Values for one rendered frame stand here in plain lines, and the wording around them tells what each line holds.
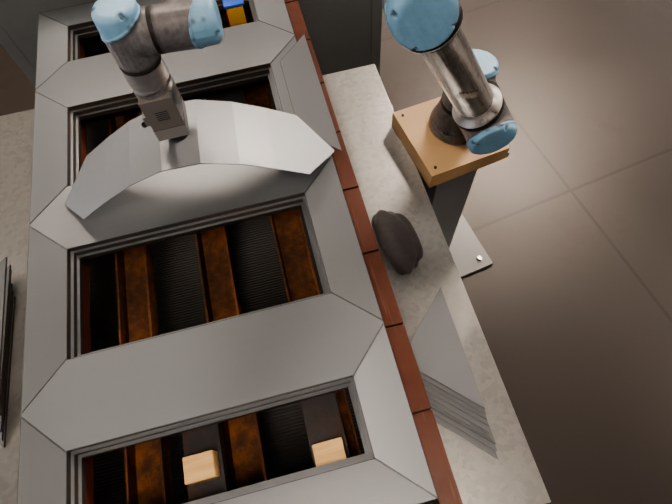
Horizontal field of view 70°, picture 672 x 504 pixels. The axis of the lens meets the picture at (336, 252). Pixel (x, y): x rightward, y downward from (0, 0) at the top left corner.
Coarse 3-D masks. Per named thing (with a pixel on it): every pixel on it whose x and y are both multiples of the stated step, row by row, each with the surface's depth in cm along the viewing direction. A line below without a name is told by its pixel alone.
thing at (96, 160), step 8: (104, 144) 111; (96, 152) 113; (104, 152) 110; (88, 160) 114; (96, 160) 112; (104, 160) 109; (88, 168) 113; (96, 168) 110; (104, 168) 108; (88, 176) 112; (96, 176) 109; (104, 176) 107; (88, 184) 111; (96, 184) 108; (104, 184) 106; (88, 192) 110; (96, 192) 107; (104, 192) 105; (88, 200) 109; (96, 200) 106; (104, 200) 104; (88, 208) 108; (96, 208) 105
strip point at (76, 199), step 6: (84, 162) 115; (84, 168) 114; (78, 174) 115; (84, 174) 113; (78, 180) 114; (84, 180) 112; (72, 186) 116; (78, 186) 114; (84, 186) 112; (72, 192) 115; (78, 192) 113; (84, 192) 111; (72, 198) 114; (78, 198) 112; (84, 198) 110; (66, 204) 115; (72, 204) 113; (78, 204) 111; (84, 204) 109; (72, 210) 112; (78, 210) 110; (84, 210) 108
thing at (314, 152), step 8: (304, 128) 116; (304, 136) 115; (312, 136) 117; (304, 144) 114; (312, 144) 115; (320, 144) 117; (304, 152) 112; (312, 152) 114; (320, 152) 115; (312, 160) 112; (320, 160) 114; (312, 168) 111
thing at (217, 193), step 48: (288, 48) 136; (288, 96) 128; (144, 192) 117; (192, 192) 116; (240, 192) 116; (288, 192) 115; (96, 240) 112; (144, 240) 114; (336, 384) 96; (144, 432) 93; (288, 480) 88
